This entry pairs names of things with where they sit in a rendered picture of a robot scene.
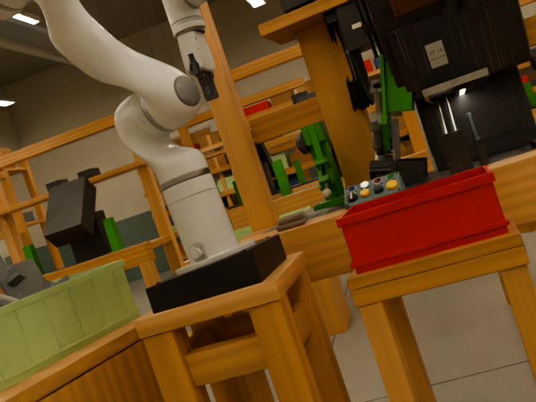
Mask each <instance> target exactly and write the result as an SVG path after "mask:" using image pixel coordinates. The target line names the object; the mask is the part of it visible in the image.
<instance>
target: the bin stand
mask: <svg viewBox="0 0 536 402"><path fill-rule="evenodd" d="M505 216H506V219H507V220H509V222H510V225H508V226H507V228H508V231H509V233H507V234H502V235H499V236H495V237H493V238H487V239H484V240H481V241H478V242H473V243H470V244H467V245H463V246H458V247H455V248H452V249H449V250H444V251H440V252H437V253H434V254H429V255H426V256H423V257H420V258H414V259H412V260H408V261H405V262H400V263H397V264H394V265H391V266H386V267H382V268H379V269H376V270H371V271H368V272H364V273H362V274H357V272H356V270H355V268H354V270H353V272H352V273H351V274H350V275H349V277H348V279H347V280H346V281H347V284H348V287H349V290H351V291H350V293H351V296H352V299H353V303H354V305H355V307H356V308H357V307H359V310H360V313H361V317H362V320H363V322H364V325H365V329H366V332H367V334H368V338H369V341H370V344H371V346H372V350H373V353H374V356H375V358H376V362H377V365H378V368H379V370H380V374H381V377H382V380H383V382H384V386H385V389H386V392H387V394H388V398H389V401H390V402H436V399H435V397H434V394H433V391H432V387H431V385H430V382H429V379H428V375H427V372H426V369H425V367H424V363H423V360H422V357H421V355H420V351H419V348H418V345H417V343H416V339H415V336H414V333H413V331H412V327H411V324H410V321H409V319H408V315H407V312H406V309H405V307H404V303H403V300H402V297H401V296H404V295H408V294H414V293H417V292H420V291H424V290H429V289H432V288H436V287H439V286H445V285H448V284H452V283H455V282H461V281H463V280H467V279H470V278H476V277H479V276H483V275H486V274H492V273H495V272H499V271H500V274H501V277H502V281H503V284H504V286H505V289H506V293H507V296H508V298H509V301H510V306H511V308H512V311H513V314H514V318H515V320H516V323H517V326H518V330H519V332H520V335H521V338H522V343H523V345H524V348H525V350H526V355H527V357H528V360H529V362H530V367H531V369H532V373H533V375H534V379H535V382H536V291H535V288H534V283H533V281H532V278H531V276H530V271H529V269H528V266H527V264H529V263H530V262H529V259H528V256H527V253H526V249H525V247H524V245H523V241H522V237H521V235H520V233H519V231H518V228H517V227H516V226H515V224H514V221H513V220H512V218H511V216H510V215H509V214H505Z"/></svg>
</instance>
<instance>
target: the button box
mask: <svg viewBox="0 0 536 402"><path fill-rule="evenodd" d="M393 174H394V177H393V178H391V179H388V178H387V175H384V176H381V177H377V178H381V181H380V182H379V183H374V182H373V181H374V179H372V180H369V181H365V182H368V185H367V186H366V187H362V186H361V183H359V184H357V185H352V186H355V189H354V190H353V191H349V190H348V188H349V187H347V188H345V189H344V193H345V209H346V210H348V209H349V208H350V207H351V206H354V205H357V204H360V203H364V202H368V201H370V200H373V199H377V198H380V197H383V196H386V195H391V194H393V193H396V192H398V191H403V190H406V188H405V186H404V182H403V180H402V178H401V176H400V173H399V172H398V171H397V172H394V173H393ZM389 180H395V181H396V182H397V187H396V188H394V189H392V190H389V189H387V188H386V183H387V182H388V181H389ZM376 185H381V186H382V187H383V191H382V192H380V193H375V192H374V190H373V188H374V187H375V186H376ZM364 189H368V190H369V192H370V194H369V195H368V196H366V197H361V191H362V190H364ZM350 193H355V194H356V195H357V198H356V199H355V200H354V201H352V202H349V201H348V200H347V195H348V194H350Z"/></svg>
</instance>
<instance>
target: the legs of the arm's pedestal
mask: <svg viewBox="0 0 536 402"><path fill-rule="evenodd" d="M190 327H191V331H192V333H193V334H192V335H191V336H190V337H188V335H187V330H186V328H185V326H184V327H182V328H178V329H173V330H170V331H167V332H164V333H159V334H156V335H153V336H150V337H145V338H144V344H145V347H146V349H147V351H148V355H149V358H150V361H151V363H152V367H153V370H154V373H155V375H156V379H157V381H158V384H159V387H160V391H161V393H162V396H163V398H164V402H211V401H210V398H209V396H208V393H207V389H206V386H205V384H210V385H211V389H212V392H213V394H214V397H215V401H216V402H254V401H253V398H252V395H251V393H250V389H249V386H248V383H247V381H246V377H245V374H248V373H251V372H257V371H260V370H263V369H268V370H269V373H270V377H271V380H272V382H273V385H274V389H275V392H276V394H277V397H278V401H279V402H351V400H350V398H349V394H348V391H347V389H346V387H345V382H344V380H343V377H342V375H341V370H340V368H339V365H338V363H337V358H336V356H335V353H334V351H333V346H332V344H331V341H330V339H329V335H328V332H327V329H326V327H325V323H324V320H323V317H322V315H321V311H320V308H319V305H318V303H317V299H316V296H315V293H314V291H313V287H312V284H311V281H310V279H309V275H308V272H307V269H306V268H305V270H304V271H303V272H302V273H301V275H300V276H299V277H298V279H297V280H296V281H295V282H294V284H293V285H292V286H291V287H290V288H289V289H288V290H287V292H286V293H285V294H284V295H283V297H282V298H281V299H280V300H277V301H272V302H269V303H266V304H263V305H258V306H255V307H252V308H249V309H248V311H247V312H244V313H239V314H236V315H233V316H230V317H225V315H224V316H221V317H216V318H212V319H210V320H206V321H201V322H199V323H195V324H193V325H190Z"/></svg>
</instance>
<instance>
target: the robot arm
mask: <svg viewBox="0 0 536 402"><path fill-rule="evenodd" d="M31 1H32V0H0V21H5V20H8V19H10V18H12V17H14V16H16V15H17V14H19V13H20V12H21V11H22V10H23V9H24V8H25V7H26V6H27V5H28V4H29V3H30V2H31ZM34 1H35V2H36V3H37V4H38V5H39V6H40V7H41V10H42V13H43V14H44V16H45V20H46V25H47V30H48V34H49V39H50V41H51V42H52V44H53V45H54V47H55V48H56V49H57V50H58V51H59V52H60V53H61V54H62V55H63V56H64V57H66V58H67V59H68V60H69V61H70V62H72V63H73V64H74V65H75V66H76V67H77V68H78V69H80V70H81V71H82V72H84V73H86V74H87V75H89V76H90V77H92V78H94V79H96V80H98V81H101V82H103V83H106V84H110V85H116V86H120V87H122V88H125V89H128V90H131V91H133V92H134V93H133V94H132V95H131V96H129V97H128V98H126V99H125V100H124V101H123V102H122V103H121V104H120V105H119V107H118V108H117V110H116V112H115V116H114V124H115V129H116V134H117V135H118V137H119V139H120V141H121V143H122V144H123V145H124V146H125V147H126V148H127V149H128V150H129V151H131V152H132V153H134V154H135V155H136V156H138V157H139V158H141V159H142V160H143V161H144V162H145V163H146V164H147V165H148V166H149V167H150V168H151V169H152V170H153V172H154V174H155V176H156V179H157V181H158V184H159V186H160V190H161V191H162V194H163V196H164V200H165V202H166V204H167V208H168V210H169V212H170V215H171V218H172V220H173V223H174V224H175V228H176V230H177V233H178V235H179V238H180V241H181V243H182V245H183V248H184V251H185V253H186V256H187V259H188V261H189V263H190V264H189V265H186V266H184V267H182V268H179V269H178V270H176V271H175V272H176V273H177V275H179V274H183V273H186V272H188V271H191V270H194V269H197V268H200V267H201V266H205V265H207V264H210V263H212V262H215V261H218V260H219V259H222V258H225V257H227V256H230V255H232V254H235V253H237V252H239V251H241V250H244V249H246V248H248V247H250V246H253V245H254V244H255V240H254V239H253V240H250V241H248V242H244V243H241V244H239V243H238V240H237V237H236V234H235V231H234V229H233V227H232V225H231V221H230V219H229V217H228V214H227V211H226V208H225V207H224V204H223V201H222V199H221V196H220V194H219V191H218V188H217V186H216V183H215V180H214V178H213V175H212V174H211V170H210V168H209V166H208V163H207V161H206V159H205V157H204V155H203V153H202V152H201V151H200V150H198V149H196V148H189V147H181V146H179V145H178V144H176V143H175V142H174V141H173V140H172V139H171V137H170V135H169V134H170V133H172V132H174V131H175V130H177V129H179V128H181V127H183V126H184V125H185V124H187V123H189V122H190V121H191V120H193V119H194V118H195V116H196V115H197V114H198V112H199V109H200V106H201V95H200V91H199V89H198V87H197V85H196V83H195V82H194V81H193V80H192V79H191V78H190V77H189V76H188V75H187V74H189V75H192V76H196V77H197V78H198V81H199V84H200V85H201V88H202V90H203V95H204V97H205V100H206V101H212V100H214V99H217V98H219V95H218V92H217V89H216V87H215V82H214V77H215V76H214V74H213V72H214V71H215V63H214V60H213V57H212V55H211V51H210V49H209V46H208V44H207V41H206V39H205V37H204V34H205V28H206V26H205V22H204V20H203V17H202V14H201V12H200V6H201V5H202V4H203V3H205V2H206V1H207V0H162V2H163V4H164V9H165V11H166V14H167V18H168V21H169V23H170V26H171V30H172V33H173V35H174V37H176V39H177V41H178V43H179V50H180V52H181V56H182V59H183V63H184V67H185V69H186V72H187V74H185V73H183V72H182V71H180V70H178V69H176V68H174V67H172V66H170V65H167V64H165V63H163V62H161V61H157V60H155V59H153V58H150V57H147V56H145V55H143V54H141V53H137V52H136V51H134V50H133V49H130V48H128V47H127V46H126V45H124V44H122V43H121V42H119V41H117V40H116V39H115V38H114V37H113V36H112V35H111V34H110V33H109V32H107V31H106V30H105V29H104V28H103V27H102V26H101V25H100V24H99V23H98V22H97V21H96V20H94V19H93V18H92V17H91V16H90V15H89V13H88V12H87V11H86V10H85V8H84V7H83V6H82V5H81V3H80V1H79V0H34Z"/></svg>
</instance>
